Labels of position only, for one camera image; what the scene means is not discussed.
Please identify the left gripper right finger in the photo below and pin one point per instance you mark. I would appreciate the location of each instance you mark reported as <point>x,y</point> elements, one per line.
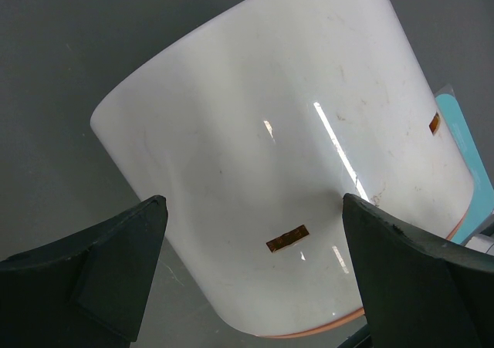
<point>417,289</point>

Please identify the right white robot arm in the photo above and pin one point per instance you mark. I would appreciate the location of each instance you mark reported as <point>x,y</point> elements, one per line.
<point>482,240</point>

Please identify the white drawer organizer shell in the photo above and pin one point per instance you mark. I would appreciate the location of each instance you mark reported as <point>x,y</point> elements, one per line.
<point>256,124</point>

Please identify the teal plastic package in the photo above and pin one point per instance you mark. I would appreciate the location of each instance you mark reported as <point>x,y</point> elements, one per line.
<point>482,200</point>

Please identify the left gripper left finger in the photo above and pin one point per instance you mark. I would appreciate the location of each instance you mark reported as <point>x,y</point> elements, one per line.
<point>89,289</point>

